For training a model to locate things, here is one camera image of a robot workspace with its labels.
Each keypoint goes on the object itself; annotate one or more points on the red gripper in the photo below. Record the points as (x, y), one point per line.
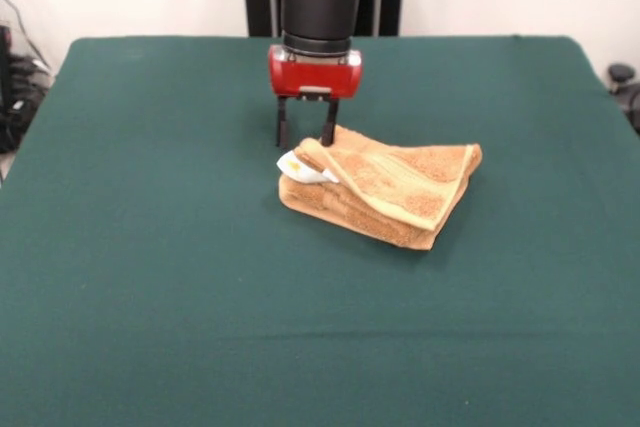
(315, 78)

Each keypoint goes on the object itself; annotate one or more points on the tan terry towel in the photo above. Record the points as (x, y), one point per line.
(400, 182)

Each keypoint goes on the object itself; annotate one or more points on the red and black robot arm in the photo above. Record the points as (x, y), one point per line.
(320, 2)

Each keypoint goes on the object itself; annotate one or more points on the dark green table cloth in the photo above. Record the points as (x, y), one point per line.
(200, 272)

